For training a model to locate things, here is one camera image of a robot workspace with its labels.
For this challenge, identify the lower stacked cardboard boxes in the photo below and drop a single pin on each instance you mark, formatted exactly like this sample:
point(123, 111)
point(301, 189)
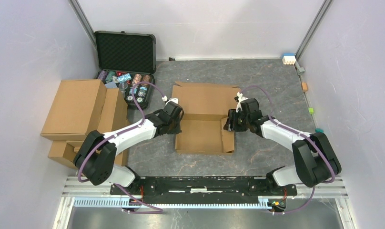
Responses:
point(64, 152)

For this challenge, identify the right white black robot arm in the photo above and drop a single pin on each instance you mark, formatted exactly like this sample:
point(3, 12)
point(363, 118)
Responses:
point(315, 161)

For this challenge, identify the aluminium frame rail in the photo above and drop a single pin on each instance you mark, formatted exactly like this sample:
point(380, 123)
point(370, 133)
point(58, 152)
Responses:
point(107, 196)

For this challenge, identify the brown cardboard box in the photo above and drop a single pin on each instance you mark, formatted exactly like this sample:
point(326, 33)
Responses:
point(206, 107)

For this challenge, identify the orange wooden block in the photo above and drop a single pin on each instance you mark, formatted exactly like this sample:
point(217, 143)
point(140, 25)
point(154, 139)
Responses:
point(304, 87)

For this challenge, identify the leaning folded cardboard box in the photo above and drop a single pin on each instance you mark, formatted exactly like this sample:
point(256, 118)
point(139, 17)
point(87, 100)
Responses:
point(114, 112)

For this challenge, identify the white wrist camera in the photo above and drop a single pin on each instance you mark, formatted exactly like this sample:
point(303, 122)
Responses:
point(167, 100)
point(239, 99)

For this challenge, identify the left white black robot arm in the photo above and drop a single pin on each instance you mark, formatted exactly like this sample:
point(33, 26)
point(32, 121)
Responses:
point(96, 156)

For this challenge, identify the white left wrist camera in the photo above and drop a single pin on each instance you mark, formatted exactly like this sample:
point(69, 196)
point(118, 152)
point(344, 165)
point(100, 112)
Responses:
point(167, 100)

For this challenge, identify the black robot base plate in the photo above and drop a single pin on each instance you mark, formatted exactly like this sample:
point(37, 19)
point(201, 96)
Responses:
point(206, 190)

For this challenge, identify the grey wall bracket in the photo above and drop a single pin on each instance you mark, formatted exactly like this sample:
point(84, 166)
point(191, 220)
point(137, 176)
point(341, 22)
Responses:
point(299, 70)

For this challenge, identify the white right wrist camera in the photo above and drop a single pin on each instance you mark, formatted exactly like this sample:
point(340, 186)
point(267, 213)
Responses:
point(239, 99)

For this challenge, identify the large folded cardboard box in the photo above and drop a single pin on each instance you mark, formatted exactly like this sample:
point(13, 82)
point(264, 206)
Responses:
point(75, 111)

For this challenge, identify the blue white toy block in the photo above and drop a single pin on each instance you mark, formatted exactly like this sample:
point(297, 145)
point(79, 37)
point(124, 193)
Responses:
point(288, 59)

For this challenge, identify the black poker chip case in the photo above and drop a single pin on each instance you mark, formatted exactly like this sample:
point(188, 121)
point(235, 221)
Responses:
point(129, 59)

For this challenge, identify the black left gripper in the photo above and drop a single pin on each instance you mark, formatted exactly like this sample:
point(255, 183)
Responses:
point(177, 130)

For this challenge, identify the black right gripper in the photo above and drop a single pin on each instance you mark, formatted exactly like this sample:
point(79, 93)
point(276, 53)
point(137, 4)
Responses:
point(229, 124)

